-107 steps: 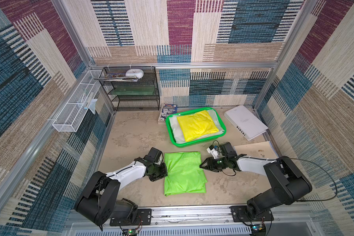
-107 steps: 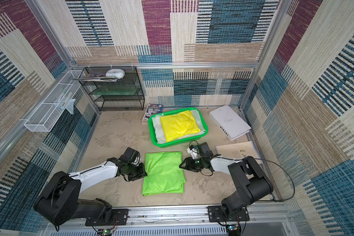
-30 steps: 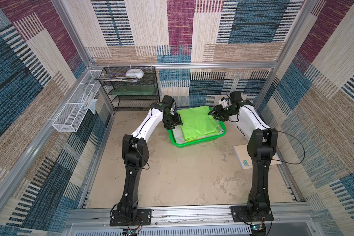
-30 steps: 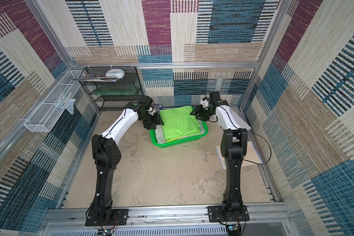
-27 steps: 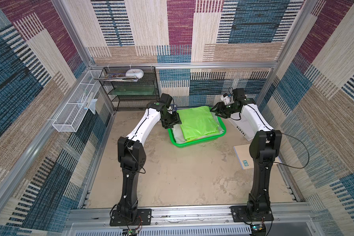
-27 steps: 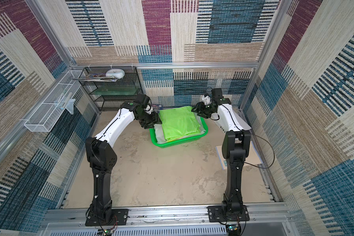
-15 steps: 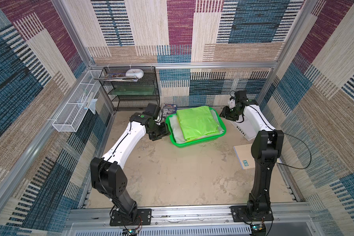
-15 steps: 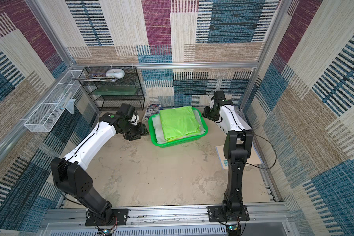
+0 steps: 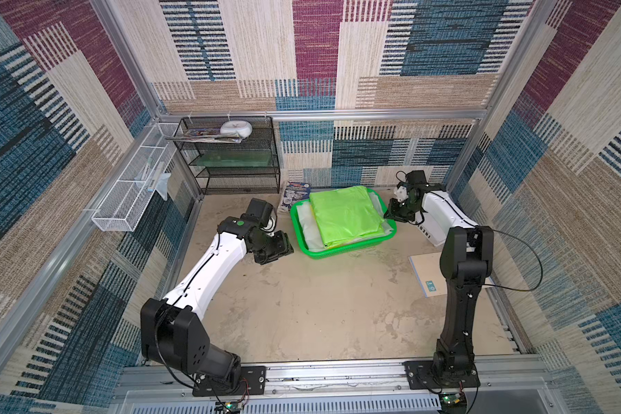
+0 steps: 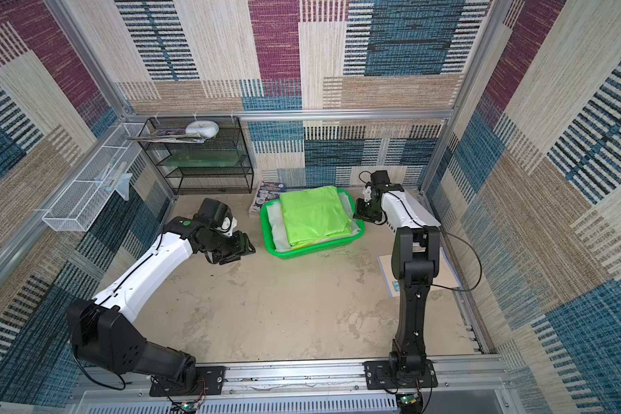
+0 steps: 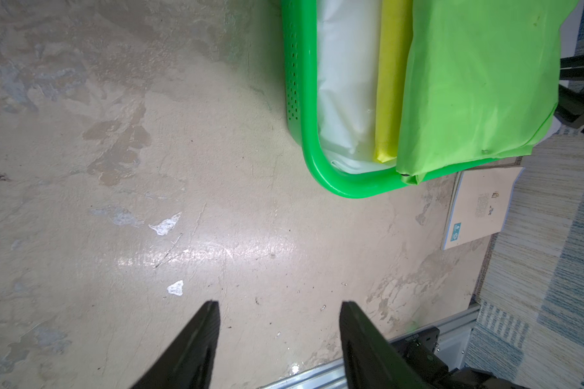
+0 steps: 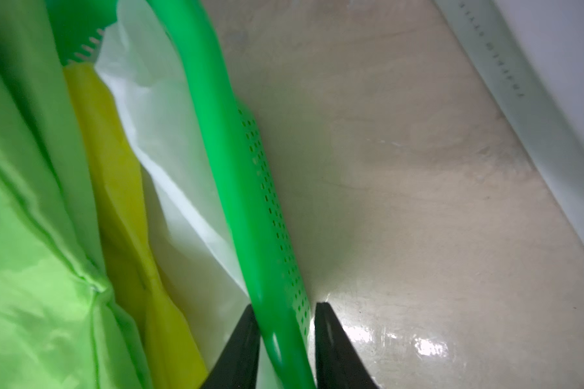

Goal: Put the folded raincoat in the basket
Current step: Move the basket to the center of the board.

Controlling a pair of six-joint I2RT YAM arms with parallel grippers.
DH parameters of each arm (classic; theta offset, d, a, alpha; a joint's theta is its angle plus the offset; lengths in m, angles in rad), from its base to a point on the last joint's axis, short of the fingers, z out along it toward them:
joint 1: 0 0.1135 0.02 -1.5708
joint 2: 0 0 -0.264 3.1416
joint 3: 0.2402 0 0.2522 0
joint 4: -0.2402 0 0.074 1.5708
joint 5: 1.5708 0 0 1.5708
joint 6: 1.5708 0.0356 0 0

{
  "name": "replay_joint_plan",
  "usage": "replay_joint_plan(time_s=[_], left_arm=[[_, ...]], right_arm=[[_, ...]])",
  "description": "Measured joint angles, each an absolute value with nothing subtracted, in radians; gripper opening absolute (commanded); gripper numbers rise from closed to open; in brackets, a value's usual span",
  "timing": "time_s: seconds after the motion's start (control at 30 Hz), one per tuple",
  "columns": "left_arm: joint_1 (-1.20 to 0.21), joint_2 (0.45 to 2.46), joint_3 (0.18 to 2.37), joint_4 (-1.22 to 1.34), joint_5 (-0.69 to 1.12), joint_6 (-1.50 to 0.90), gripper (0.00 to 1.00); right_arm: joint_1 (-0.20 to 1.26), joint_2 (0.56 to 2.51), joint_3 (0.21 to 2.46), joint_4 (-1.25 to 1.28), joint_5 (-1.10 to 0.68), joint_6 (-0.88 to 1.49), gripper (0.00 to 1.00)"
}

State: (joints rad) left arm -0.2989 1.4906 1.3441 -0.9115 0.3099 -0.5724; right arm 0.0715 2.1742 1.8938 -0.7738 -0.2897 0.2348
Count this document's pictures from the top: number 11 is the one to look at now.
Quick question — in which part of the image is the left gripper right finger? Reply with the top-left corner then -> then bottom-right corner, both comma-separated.
339,301 -> 428,388

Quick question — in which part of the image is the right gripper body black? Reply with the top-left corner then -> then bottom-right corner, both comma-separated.
555,54 -> 584,134

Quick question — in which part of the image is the tan notebook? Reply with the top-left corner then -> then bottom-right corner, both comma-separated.
442,165 -> 523,251

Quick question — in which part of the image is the lime green raincoat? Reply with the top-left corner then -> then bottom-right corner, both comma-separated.
396,1 -> 576,185

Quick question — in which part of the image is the white translucent raincoat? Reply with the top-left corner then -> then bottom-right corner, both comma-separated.
316,0 -> 395,174

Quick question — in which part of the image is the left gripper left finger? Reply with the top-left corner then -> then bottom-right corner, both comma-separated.
132,301 -> 221,388

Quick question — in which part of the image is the small yellow raincoat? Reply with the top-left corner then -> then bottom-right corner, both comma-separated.
375,0 -> 413,164

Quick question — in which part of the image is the green plastic basket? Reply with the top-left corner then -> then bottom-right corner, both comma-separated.
281,0 -> 497,199

